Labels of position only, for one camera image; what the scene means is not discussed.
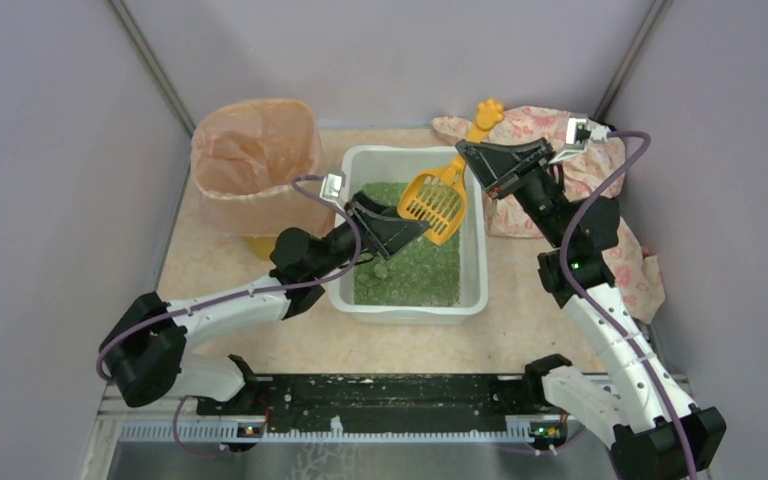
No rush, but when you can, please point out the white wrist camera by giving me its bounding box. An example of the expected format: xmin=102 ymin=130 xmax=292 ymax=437
xmin=319 ymin=171 xmax=346 ymax=202
xmin=548 ymin=115 xmax=612 ymax=165

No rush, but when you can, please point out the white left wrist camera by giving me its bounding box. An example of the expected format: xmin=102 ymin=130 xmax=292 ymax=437
xmin=319 ymin=171 xmax=346 ymax=202

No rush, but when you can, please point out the aluminium frame rail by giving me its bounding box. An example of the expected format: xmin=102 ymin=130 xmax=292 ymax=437
xmin=99 ymin=387 xmax=581 ymax=446

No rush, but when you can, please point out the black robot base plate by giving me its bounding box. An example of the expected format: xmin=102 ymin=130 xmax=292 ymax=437
xmin=195 ymin=373 xmax=591 ymax=437

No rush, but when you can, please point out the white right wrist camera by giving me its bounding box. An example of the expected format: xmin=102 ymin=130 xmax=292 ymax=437
xmin=548 ymin=115 xmax=612 ymax=165

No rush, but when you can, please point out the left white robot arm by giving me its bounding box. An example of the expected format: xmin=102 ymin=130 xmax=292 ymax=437
xmin=97 ymin=193 xmax=429 ymax=408

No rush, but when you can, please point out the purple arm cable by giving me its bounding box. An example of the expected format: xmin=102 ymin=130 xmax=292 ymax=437
xmin=489 ymin=130 xmax=700 ymax=480
xmin=95 ymin=174 xmax=364 ymax=461

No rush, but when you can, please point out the yellow bin with pink bag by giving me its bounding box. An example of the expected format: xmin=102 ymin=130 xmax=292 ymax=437
xmin=190 ymin=99 xmax=340 ymax=259

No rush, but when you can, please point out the green cat litter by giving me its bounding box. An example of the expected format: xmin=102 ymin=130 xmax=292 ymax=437
xmin=352 ymin=182 xmax=463 ymax=309

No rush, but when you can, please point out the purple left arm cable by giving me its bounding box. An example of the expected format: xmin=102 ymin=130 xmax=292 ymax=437
xmin=95 ymin=174 xmax=364 ymax=461

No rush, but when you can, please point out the yellow plastic litter scoop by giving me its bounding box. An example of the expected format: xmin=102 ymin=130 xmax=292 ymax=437
xmin=397 ymin=98 xmax=504 ymax=245

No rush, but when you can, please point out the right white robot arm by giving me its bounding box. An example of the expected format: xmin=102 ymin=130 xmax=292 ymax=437
xmin=456 ymin=140 xmax=726 ymax=479

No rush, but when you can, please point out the cream pink cartoon cloth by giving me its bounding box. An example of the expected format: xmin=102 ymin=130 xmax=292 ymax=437
xmin=431 ymin=105 xmax=668 ymax=325

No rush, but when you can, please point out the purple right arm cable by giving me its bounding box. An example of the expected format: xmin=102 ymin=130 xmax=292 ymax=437
xmin=489 ymin=130 xmax=700 ymax=480

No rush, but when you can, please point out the white plastic litter box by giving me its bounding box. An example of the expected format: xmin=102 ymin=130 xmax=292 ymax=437
xmin=327 ymin=145 xmax=489 ymax=325

